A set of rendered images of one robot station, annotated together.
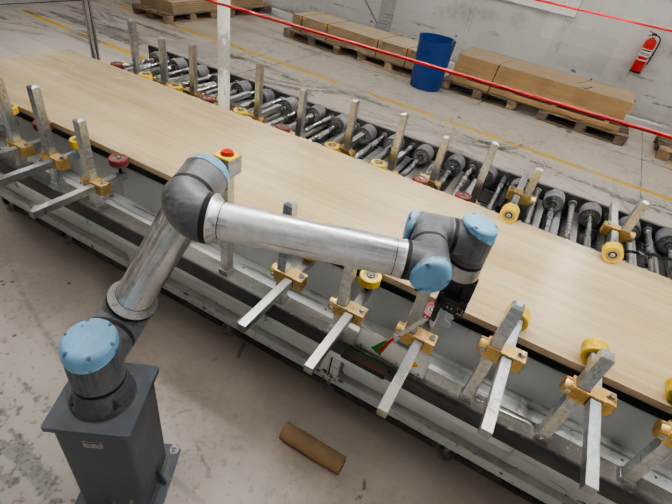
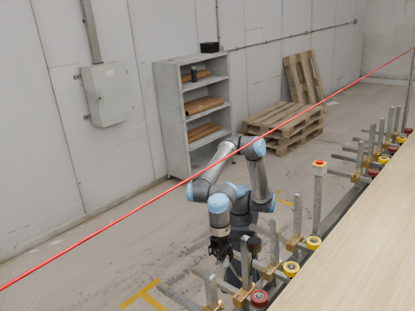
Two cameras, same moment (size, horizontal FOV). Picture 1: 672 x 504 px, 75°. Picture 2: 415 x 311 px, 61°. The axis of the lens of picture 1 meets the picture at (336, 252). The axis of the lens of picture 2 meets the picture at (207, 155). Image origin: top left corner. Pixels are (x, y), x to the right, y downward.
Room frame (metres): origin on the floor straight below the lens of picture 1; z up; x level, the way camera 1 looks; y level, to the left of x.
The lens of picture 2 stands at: (1.35, -1.53, 2.13)
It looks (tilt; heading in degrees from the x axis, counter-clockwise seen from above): 23 degrees down; 111
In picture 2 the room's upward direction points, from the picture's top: 5 degrees counter-clockwise
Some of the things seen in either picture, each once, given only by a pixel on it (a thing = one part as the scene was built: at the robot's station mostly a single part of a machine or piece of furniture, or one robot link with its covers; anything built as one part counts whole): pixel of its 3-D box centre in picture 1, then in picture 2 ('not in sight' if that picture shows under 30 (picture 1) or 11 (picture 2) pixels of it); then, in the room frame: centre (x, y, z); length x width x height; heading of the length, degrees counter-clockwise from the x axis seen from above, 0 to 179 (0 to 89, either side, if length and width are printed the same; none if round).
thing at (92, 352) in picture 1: (94, 354); (239, 199); (0.75, 0.63, 0.79); 0.17 x 0.15 x 0.18; 0
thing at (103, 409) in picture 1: (101, 385); (239, 214); (0.74, 0.63, 0.65); 0.19 x 0.19 x 0.10
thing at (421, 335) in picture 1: (415, 336); (245, 294); (1.01, -0.31, 0.85); 0.13 x 0.06 x 0.05; 68
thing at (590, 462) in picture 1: (593, 409); not in sight; (0.78, -0.78, 0.95); 0.50 x 0.04 x 0.04; 158
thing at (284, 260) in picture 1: (284, 258); (297, 229); (1.20, 0.17, 0.91); 0.03 x 0.03 x 0.48; 68
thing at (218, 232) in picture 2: (462, 267); (220, 228); (0.92, -0.33, 1.23); 0.10 x 0.09 x 0.05; 158
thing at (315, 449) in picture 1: (312, 447); not in sight; (1.00, -0.07, 0.04); 0.30 x 0.08 x 0.08; 68
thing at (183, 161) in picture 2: not in sight; (197, 117); (-0.29, 2.53, 0.78); 0.90 x 0.45 x 1.55; 66
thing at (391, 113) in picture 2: not in sight; (388, 131); (1.85, 1.80, 0.93); 0.03 x 0.03 x 0.48; 68
